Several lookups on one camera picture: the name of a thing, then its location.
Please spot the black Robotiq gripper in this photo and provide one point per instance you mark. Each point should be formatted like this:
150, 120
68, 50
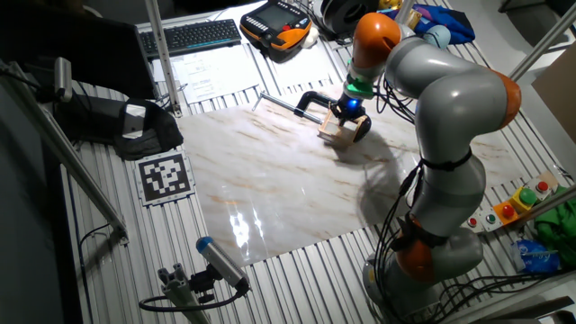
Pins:
348, 110

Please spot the miniature wooden sliding window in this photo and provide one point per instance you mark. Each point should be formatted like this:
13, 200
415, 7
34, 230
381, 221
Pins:
344, 137

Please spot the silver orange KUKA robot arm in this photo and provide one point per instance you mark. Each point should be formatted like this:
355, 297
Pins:
450, 99

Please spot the black steel C-clamp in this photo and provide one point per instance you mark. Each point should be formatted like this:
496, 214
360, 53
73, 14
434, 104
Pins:
310, 96

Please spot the printed paper sheet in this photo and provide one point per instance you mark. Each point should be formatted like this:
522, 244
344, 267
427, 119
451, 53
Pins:
216, 72
301, 67
154, 72

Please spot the marble pattern board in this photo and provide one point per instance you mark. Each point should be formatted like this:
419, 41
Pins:
279, 189

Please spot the black round spool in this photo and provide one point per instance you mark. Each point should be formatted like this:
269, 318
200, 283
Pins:
342, 15

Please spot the orange black teach pendant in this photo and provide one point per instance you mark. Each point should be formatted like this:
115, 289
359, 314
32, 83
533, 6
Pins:
274, 27

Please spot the golden brown packet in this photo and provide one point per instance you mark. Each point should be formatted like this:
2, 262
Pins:
413, 19

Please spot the yellow toy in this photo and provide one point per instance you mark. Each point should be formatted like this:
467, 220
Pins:
390, 4

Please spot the light blue egg toy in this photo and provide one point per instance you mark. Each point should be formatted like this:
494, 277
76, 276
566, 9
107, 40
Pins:
438, 36

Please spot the blue fabric bag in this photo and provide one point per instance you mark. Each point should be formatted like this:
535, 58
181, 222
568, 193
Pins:
454, 24

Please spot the grey box red button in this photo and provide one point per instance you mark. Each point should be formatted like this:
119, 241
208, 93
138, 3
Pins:
471, 221

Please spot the grey box green button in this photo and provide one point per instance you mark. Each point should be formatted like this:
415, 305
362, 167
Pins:
490, 218

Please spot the black computer keyboard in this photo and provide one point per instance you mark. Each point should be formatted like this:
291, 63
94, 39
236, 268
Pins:
189, 36

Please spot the orange box red button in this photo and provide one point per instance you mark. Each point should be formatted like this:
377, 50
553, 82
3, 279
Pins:
507, 211

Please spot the black white marker board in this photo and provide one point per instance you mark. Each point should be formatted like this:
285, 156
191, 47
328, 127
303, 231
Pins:
164, 177

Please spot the black fabric bag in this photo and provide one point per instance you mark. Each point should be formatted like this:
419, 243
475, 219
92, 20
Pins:
153, 137

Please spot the yellow box green button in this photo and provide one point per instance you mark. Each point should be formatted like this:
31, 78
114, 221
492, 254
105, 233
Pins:
527, 196

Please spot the white box red button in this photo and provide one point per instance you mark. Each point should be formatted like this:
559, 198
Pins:
542, 186

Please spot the brown cardboard box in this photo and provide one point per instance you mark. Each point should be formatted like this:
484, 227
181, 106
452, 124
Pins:
558, 94

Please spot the blue plastic bag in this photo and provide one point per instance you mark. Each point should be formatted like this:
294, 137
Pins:
535, 256

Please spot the green cloth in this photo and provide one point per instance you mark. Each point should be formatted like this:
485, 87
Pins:
558, 229

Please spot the short aluminium extrusion stub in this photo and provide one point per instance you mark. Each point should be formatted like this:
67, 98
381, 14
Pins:
180, 292

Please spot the black case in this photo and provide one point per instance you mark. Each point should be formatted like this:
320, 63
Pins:
85, 117

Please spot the black computer monitor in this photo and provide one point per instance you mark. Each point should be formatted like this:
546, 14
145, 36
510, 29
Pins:
90, 49

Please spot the green wrist mount adapter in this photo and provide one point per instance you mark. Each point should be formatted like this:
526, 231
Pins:
359, 87

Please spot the silver upright post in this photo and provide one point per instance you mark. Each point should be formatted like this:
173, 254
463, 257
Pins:
404, 9

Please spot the silver camera with blue end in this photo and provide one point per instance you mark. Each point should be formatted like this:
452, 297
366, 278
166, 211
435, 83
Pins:
220, 261

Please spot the aluminium frame beam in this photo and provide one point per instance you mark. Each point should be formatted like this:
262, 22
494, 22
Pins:
90, 184
544, 42
162, 54
549, 203

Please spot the black camera bracket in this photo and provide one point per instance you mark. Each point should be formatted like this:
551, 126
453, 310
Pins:
202, 283

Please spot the silver depth camera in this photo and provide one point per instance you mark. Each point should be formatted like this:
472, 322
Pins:
63, 76

